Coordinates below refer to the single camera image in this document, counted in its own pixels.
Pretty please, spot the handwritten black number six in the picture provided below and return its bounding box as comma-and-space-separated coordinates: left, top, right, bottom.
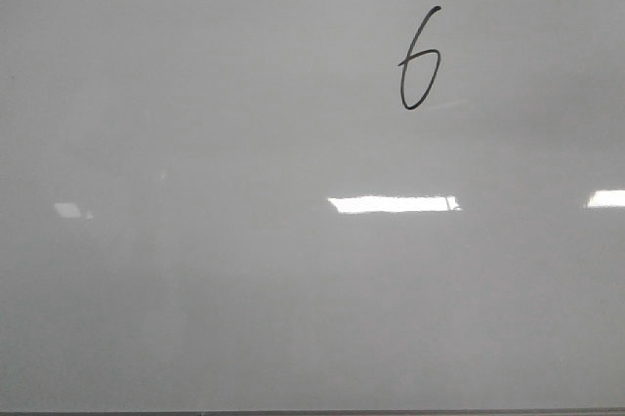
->
397, 5, 442, 110

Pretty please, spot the white glossy whiteboard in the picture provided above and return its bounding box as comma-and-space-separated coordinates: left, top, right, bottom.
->
1, 0, 624, 411

